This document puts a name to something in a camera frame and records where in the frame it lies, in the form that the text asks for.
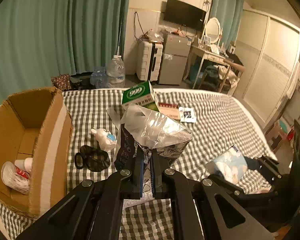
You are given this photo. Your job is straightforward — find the pack of water bottles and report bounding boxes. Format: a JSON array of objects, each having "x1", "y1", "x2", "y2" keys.
[{"x1": 90, "y1": 66, "x2": 107, "y2": 89}]

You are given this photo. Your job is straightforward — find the blue white tissue pack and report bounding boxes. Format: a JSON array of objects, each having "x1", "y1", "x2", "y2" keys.
[{"x1": 205, "y1": 145, "x2": 248, "y2": 184}]

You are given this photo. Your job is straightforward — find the checkered bed sheet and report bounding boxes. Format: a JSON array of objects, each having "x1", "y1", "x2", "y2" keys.
[{"x1": 0, "y1": 88, "x2": 278, "y2": 240}]

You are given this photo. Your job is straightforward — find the wooden chair with clothes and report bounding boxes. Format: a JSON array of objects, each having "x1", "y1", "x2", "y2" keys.
[{"x1": 205, "y1": 60, "x2": 246, "y2": 95}]

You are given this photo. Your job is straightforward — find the white dressing table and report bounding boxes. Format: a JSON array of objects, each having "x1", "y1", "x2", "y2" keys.
[{"x1": 183, "y1": 45, "x2": 231, "y2": 92}]

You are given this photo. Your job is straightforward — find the brown cardboard box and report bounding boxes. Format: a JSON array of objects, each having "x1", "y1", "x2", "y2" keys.
[{"x1": 0, "y1": 87, "x2": 72, "y2": 218}]

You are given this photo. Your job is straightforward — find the white bear toy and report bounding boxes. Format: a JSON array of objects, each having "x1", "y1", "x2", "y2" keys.
[{"x1": 91, "y1": 128, "x2": 116, "y2": 152}]

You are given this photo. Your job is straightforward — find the white oval vanity mirror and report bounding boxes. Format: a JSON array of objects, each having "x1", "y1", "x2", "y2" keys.
[{"x1": 203, "y1": 17, "x2": 222, "y2": 44}]

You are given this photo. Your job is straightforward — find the teal window curtain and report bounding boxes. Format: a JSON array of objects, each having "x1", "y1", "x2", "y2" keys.
[{"x1": 210, "y1": 0, "x2": 244, "y2": 49}]

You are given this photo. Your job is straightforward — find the white suitcase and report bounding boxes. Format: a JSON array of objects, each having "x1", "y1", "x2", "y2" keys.
[{"x1": 136, "y1": 41, "x2": 163, "y2": 82}]

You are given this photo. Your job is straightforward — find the white black sachet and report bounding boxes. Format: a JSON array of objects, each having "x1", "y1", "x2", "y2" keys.
[{"x1": 179, "y1": 107, "x2": 197, "y2": 123}]

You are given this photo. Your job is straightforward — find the black sunglasses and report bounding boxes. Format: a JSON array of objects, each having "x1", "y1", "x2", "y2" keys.
[{"x1": 75, "y1": 145, "x2": 111, "y2": 172}]

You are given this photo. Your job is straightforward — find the dark patterned bag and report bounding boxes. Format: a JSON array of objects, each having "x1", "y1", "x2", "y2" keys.
[{"x1": 51, "y1": 74, "x2": 72, "y2": 91}]

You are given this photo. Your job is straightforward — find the green 999 medicine box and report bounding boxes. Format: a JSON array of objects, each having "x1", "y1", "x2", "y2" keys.
[{"x1": 122, "y1": 81, "x2": 159, "y2": 112}]

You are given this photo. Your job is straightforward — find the red beige capsule box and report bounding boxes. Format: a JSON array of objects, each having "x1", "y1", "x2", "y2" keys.
[{"x1": 159, "y1": 102, "x2": 180, "y2": 121}]

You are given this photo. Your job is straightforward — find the black wall television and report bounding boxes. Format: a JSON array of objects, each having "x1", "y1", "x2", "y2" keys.
[{"x1": 164, "y1": 0, "x2": 206, "y2": 31}]

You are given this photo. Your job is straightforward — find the silver foil snack bag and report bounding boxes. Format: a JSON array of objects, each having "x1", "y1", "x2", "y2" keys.
[{"x1": 114, "y1": 105, "x2": 193, "y2": 200}]

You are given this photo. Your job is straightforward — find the large water bottle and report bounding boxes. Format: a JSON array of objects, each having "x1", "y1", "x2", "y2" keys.
[{"x1": 106, "y1": 55, "x2": 126, "y2": 88}]

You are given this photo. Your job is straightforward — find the silver mini fridge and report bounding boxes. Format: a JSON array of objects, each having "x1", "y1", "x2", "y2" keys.
[{"x1": 158, "y1": 33, "x2": 191, "y2": 85}]

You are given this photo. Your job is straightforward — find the white sliding wardrobe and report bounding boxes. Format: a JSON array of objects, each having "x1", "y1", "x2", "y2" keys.
[{"x1": 234, "y1": 9, "x2": 300, "y2": 128}]

